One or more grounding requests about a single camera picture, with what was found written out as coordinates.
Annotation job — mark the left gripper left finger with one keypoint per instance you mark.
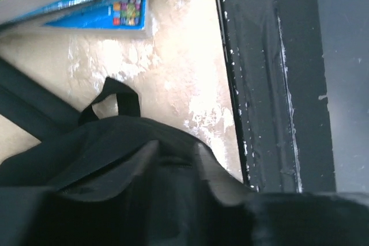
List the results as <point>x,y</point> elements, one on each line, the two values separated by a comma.
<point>114,210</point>

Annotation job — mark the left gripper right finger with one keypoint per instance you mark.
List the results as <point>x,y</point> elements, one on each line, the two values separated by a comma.
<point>229,213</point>

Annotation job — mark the black backpack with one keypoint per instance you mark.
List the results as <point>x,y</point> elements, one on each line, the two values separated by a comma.
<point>77,147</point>

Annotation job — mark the blue children's book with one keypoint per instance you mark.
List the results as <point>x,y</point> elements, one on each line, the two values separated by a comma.
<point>128,18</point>

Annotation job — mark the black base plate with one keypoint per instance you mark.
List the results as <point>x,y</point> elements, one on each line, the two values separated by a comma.
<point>276,75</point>

